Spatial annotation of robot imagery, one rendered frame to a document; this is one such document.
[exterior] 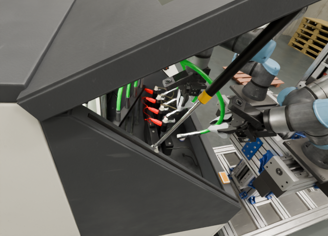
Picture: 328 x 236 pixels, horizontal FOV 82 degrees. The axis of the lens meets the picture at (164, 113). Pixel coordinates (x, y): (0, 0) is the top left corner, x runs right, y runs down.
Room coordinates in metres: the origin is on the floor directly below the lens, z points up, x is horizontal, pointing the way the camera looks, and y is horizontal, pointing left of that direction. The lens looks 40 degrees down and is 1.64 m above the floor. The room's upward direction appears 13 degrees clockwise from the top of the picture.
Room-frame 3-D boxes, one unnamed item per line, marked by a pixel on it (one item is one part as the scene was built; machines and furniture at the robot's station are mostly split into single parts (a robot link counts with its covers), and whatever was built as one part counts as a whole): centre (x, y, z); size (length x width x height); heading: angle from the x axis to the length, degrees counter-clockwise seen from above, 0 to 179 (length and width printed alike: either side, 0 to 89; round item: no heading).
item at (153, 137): (0.72, 0.03, 0.91); 0.34 x 0.10 x 0.15; 20
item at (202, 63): (0.63, -0.07, 1.38); 0.08 x 0.08 x 0.05
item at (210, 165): (0.69, -0.24, 0.87); 0.62 x 0.04 x 0.16; 20
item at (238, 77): (3.60, -1.57, 0.05); 1.05 x 0.75 x 0.10; 118
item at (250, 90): (1.10, -0.54, 1.09); 0.15 x 0.15 x 0.10
